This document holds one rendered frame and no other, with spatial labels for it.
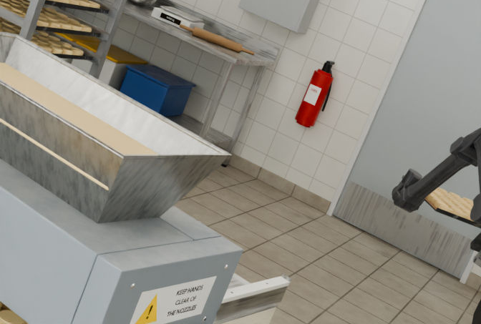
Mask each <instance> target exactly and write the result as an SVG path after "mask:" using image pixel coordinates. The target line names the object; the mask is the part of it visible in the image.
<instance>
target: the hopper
mask: <svg viewBox="0 0 481 324"><path fill-rule="evenodd" d="M231 156H232V154H230V153H228V152H226V151H225V150H223V149H221V148H219V147H217V146H215V145H214V144H212V143H210V142H208V141H207V140H205V139H203V138H202V137H199V136H198V135H196V134H194V133H192V132H191V131H189V130H187V129H185V128H184V127H181V126H180V125H179V124H176V123H174V122H173V121H171V120H169V119H168V118H166V117H164V116H162V115H161V114H158V113H157V112H155V111H153V110H151V109H150V108H148V107H146V106H145V105H143V104H140V103H139V102H137V101H135V100H134V99H132V98H130V97H128V96H127V95H125V94H123V93H122V92H119V91H117V90H116V89H114V88H112V87H110V86H109V85H107V84H105V83H104V82H101V81H100V80H98V79H96V78H94V77H93V76H91V75H89V74H87V73H86V72H83V71H82V70H81V69H78V68H76V67H75V66H73V65H71V64H70V63H68V62H66V61H64V60H63V59H60V58H59V57H57V56H55V55H53V54H52V53H50V52H48V51H47V50H45V49H43V48H41V47H40V46H37V45H36V44H34V43H32V42H30V41H29V40H27V39H25V38H24V37H22V36H19V35H18V34H12V33H7V32H2V31H0V158H1V159H2V160H3V161H5V162H7V163H8V164H9V165H11V166H12V167H14V168H15V169H17V170H18V171H20V172H21V173H23V174H24V175H26V176H27V177H29V178H30V179H32V180H34V181H35V182H36V183H38V184H39V185H41V186H42V187H44V188H45V189H47V190H49V191H50V192H51V193H52V194H54V195H56V196H57V197H58V198H60V199H61V200H63V201H65V202H66V203H67V204H69V205H71V206H72V207H73V208H75V209H76V210H78V211H80V212H81V213H82V214H84V215H86V216H87V217H88V218H90V219H91V220H93V221H94V222H96V223H97V224H98V223H105V222H119V221H125V220H139V219H146V218H154V217H160V216H161V215H163V214H164V213H165V212H166V211H167V210H169V209H170V208H171V207H172V206H173V205H174V204H175V203H176V202H178V201H179V200H180V199H181V198H183V197H184V196H185V195H186V194H187V193H189V191H191V190H192V189H193V188H194V187H196V186H197V185H198V184H199V183H200V182H202V181H203V180H204V179H205V178H206V177H207V176H208V175H210V174H211V173H212V172H213V171H214V170H216V169H217V168H218V167H219V166H221V165H222V164H223V163H224V162H225V161H226V160H227V159H228V158H230V157H231Z"/></svg>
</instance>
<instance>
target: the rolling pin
mask: <svg viewBox="0 0 481 324"><path fill-rule="evenodd" d="M180 28H182V29H185V30H188V31H191V32H192V35H193V36H196V37H198V38H201V39H204V40H206V41H209V42H211V43H214V44H217V45H219V46H222V47H225V48H227V49H230V50H232V51H236V52H238V53H239V52H241V51H244V52H245V53H248V54H251V55H254V54H255V53H254V52H253V51H250V50H247V49H244V48H242V46H243V45H242V44H239V43H237V42H235V41H231V40H230V39H226V38H224V37H221V36H218V35H216V34H213V33H211V32H209V31H206V30H203V29H200V28H198V27H196V26H195V27H194V29H192V28H190V27H187V26H184V25H182V24H180Z"/></svg>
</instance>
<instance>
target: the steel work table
mask: <svg viewBox="0 0 481 324"><path fill-rule="evenodd" d="M98 1H100V2H102V3H103V4H106V5H108V6H111V7H112V6H113V4H114V2H115V0H98ZM160 6H171V7H174V8H176V9H179V10H181V11H184V12H185V13H187V14H190V15H192V16H195V17H197V18H199V19H202V20H203V23H204V27H203V30H206V31H209V32H211V33H213V34H216V35H218V36H222V37H224V38H226V39H230V40H231V41H235V42H237V43H239V44H242V45H243V47H244V48H246V49H248V50H250V51H253V52H254V53H255V54H254V55H251V54H248V53H245V52H244V51H241V52H239V53H238V52H236V51H232V50H230V49H227V48H225V47H222V46H219V45H217V44H214V43H211V42H209V41H206V40H204V39H201V38H198V37H196V36H193V35H192V32H191V31H183V30H182V29H179V28H177V27H175V26H172V25H170V24H167V23H165V22H163V21H160V20H159V19H156V18H154V17H152V16H151V15H152V11H153V9H154V8H155V7H156V8H160ZM122 13H123V14H126V15H128V16H131V17H132V18H134V19H137V20H139V21H141V22H143V23H146V24H148V25H150V26H152V27H155V28H156V29H159V30H160V31H163V32H165V33H167V34H169V35H171V36H174V37H176V38H178V39H180V40H183V41H185V42H187V43H189V44H191V45H193V46H196V47H197V48H199V49H202V50H204V51H206V52H208V53H210V54H213V55H215V56H217V57H219V58H221V59H224V60H226V61H227V62H228V63H227V65H226V68H225V71H224V72H223V75H222V78H221V81H220V84H219V85H218V88H217V91H216V93H215V96H214V98H213V101H212V104H211V106H210V109H209V111H208V114H207V117H206V118H205V121H204V124H203V123H201V122H199V121H197V120H195V119H193V118H191V117H189V116H187V115H185V114H181V115H177V116H170V117H166V118H168V119H169V120H171V121H173V122H174V123H176V124H179V125H180V126H181V127H184V128H185V129H187V130H189V131H191V132H192V133H194V134H196V135H198V136H199V137H202V138H203V139H205V140H207V141H208V142H210V143H212V144H213V143H218V142H227V141H230V143H229V145H228V148H227V150H226V152H228V153H230V154H232V153H233V150H234V148H235V145H236V142H237V141H238V138H239V135H240V133H241V130H242V128H243V125H244V123H245V120H246V118H247V116H248V113H249V111H250V108H251V105H252V103H253V100H254V98H255V96H256V93H257V91H258V88H259V86H260V83H261V80H262V78H263V75H264V73H265V71H266V68H267V66H270V67H272V66H273V64H274V62H275V60H276V57H277V55H278V52H279V50H280V49H279V48H277V47H274V46H272V45H270V44H267V43H265V42H264V41H261V40H259V39H256V38H254V37H252V36H250V35H247V34H245V33H243V32H241V31H238V30H237V29H234V28H232V27H230V26H227V25H225V24H222V23H220V22H219V21H216V20H214V19H211V18H210V17H207V16H205V15H203V14H200V13H198V12H196V11H193V10H192V9H189V8H187V7H185V6H183V5H180V4H178V3H176V2H174V1H171V0H157V1H156V2H155V3H154V4H152V5H151V6H139V5H137V4H134V3H132V2H131V1H130V0H127V1H126V4H125V7H124V9H123V12H122ZM234 65H252V66H260V68H259V70H258V73H257V75H256V78H255V80H254V83H253V86H252V87H251V90H250V93H249V95H248V98H247V100H246V103H245V105H244V108H243V111H242V112H241V115H240V118H239V120H238V123H237V125H236V127H235V130H234V133H233V136H232V137H229V136H228V135H226V134H223V133H222V132H219V131H218V130H215V129H213V128H211V127H210V126H211V124H212V121H213V118H214V116H215V113H216V111H217V108H218V105H219V104H220V101H221V98H222V96H223V93H224V91H225V88H226V85H227V83H228V80H229V78H230V75H231V72H232V71H233V67H234Z"/></svg>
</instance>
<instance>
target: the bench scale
mask: <svg viewBox="0 0 481 324"><path fill-rule="evenodd" d="M151 16H152V17H154V18H156V19H159V20H160V21H163V22H165V23H167V24H170V25H172V26H175V27H177V28H179V29H182V28H180V24H182V25H184V26H187V27H190V28H192V29H194V27H195V26H196V27H198V28H200V29H203V27H204V23H203V20H202V19H199V18H197V17H195V16H192V15H190V14H187V13H185V12H184V11H181V10H179V9H176V8H174V7H171V6H160V8H156V7H155V8H154V9H153V11H152V15H151ZM182 30H183V31H188V30H185V29H182Z"/></svg>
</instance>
